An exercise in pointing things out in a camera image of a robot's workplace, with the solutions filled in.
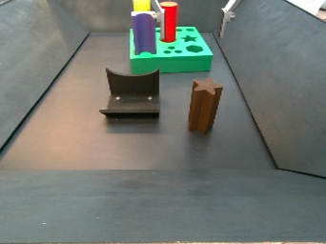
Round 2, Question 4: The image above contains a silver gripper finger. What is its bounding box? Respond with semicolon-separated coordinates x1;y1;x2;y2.
152;0;165;23
220;0;238;38

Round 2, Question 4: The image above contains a brown star-shaped block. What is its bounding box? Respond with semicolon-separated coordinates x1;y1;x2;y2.
189;78;224;133

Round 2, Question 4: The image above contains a green foam shape board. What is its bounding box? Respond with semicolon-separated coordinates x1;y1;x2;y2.
130;27;214;74

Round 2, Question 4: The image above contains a red cylinder block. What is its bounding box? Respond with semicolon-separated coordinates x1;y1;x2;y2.
161;1;178;43

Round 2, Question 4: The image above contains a purple arch block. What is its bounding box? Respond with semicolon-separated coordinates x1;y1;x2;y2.
132;11;157;55

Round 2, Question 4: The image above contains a yellow rectangular block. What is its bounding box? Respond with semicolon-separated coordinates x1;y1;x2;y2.
133;0;150;11

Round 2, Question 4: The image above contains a black curved bracket stand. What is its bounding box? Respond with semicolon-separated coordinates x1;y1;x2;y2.
100;69;161;116

